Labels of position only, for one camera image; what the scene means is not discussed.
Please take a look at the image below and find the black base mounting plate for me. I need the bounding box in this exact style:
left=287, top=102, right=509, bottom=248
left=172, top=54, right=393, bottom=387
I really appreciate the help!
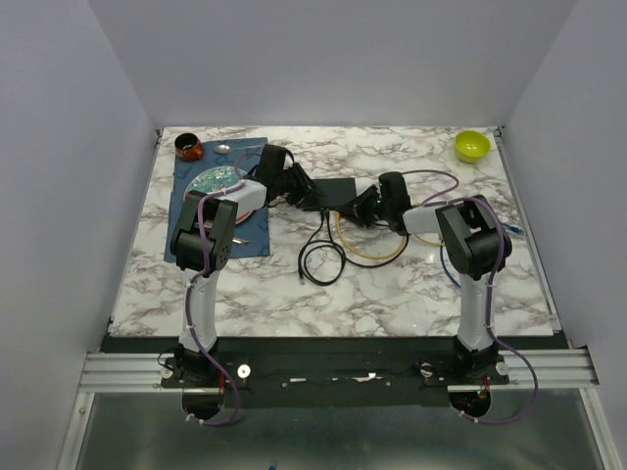
left=100, top=334, right=570, bottom=416

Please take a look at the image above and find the green bowl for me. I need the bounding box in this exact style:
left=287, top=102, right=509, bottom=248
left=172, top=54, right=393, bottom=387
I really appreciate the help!
left=455, top=129, right=492, bottom=164

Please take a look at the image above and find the blue cloth placemat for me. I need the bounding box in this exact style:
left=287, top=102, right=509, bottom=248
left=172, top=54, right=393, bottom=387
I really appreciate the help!
left=164, top=136, right=272, bottom=263

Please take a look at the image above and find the aluminium rail frame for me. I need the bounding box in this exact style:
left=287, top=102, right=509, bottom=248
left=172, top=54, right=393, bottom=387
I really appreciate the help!
left=58, top=349, right=623, bottom=469

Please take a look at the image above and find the black ethernet cable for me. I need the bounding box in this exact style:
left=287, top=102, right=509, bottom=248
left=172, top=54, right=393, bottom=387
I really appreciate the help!
left=297, top=208, right=347, bottom=286
left=325, top=208, right=410, bottom=269

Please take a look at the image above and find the blue ethernet cable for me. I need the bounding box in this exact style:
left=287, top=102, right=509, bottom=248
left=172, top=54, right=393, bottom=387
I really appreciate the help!
left=439, top=222, right=521, bottom=290

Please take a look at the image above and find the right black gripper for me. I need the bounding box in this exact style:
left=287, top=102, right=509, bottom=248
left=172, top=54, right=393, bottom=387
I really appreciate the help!
left=336, top=185, right=391, bottom=228

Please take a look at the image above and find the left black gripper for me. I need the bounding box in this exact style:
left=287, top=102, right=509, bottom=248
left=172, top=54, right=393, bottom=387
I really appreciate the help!
left=274, top=163, right=324, bottom=210

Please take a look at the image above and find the red black cup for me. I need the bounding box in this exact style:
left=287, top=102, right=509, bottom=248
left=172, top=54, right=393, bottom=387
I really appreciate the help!
left=174, top=132, right=204, bottom=162

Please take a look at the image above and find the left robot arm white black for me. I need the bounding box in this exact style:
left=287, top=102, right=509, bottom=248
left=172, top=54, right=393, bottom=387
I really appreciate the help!
left=169, top=144, right=319, bottom=387

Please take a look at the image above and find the teal red patterned plate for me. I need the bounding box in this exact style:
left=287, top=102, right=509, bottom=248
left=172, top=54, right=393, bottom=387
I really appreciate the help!
left=182, top=165, right=256, bottom=224

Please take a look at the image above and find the metal spoon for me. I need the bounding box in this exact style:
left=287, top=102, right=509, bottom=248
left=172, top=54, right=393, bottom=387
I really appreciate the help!
left=213, top=144, right=264, bottom=155

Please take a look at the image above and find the black network switch box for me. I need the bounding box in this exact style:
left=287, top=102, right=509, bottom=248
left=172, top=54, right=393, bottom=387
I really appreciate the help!
left=300, top=177, right=357, bottom=212

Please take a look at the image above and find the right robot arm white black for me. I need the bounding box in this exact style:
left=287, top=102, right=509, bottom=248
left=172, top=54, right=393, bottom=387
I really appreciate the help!
left=337, top=171, right=511, bottom=384

